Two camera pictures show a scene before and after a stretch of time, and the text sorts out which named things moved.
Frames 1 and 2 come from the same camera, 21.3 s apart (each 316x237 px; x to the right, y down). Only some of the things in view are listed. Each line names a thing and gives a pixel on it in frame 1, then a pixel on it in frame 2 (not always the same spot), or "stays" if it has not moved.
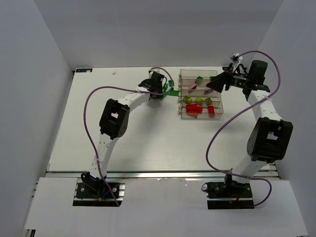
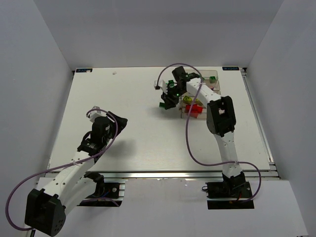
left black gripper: [162, 91] → [118, 121]
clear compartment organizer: [196, 100] stays
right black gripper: [227, 80] → [168, 98]
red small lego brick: [199, 109] stays
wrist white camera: [150, 71] → [94, 114]
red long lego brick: [193, 107] stays
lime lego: [187, 99] stays
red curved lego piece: [193, 114] stays
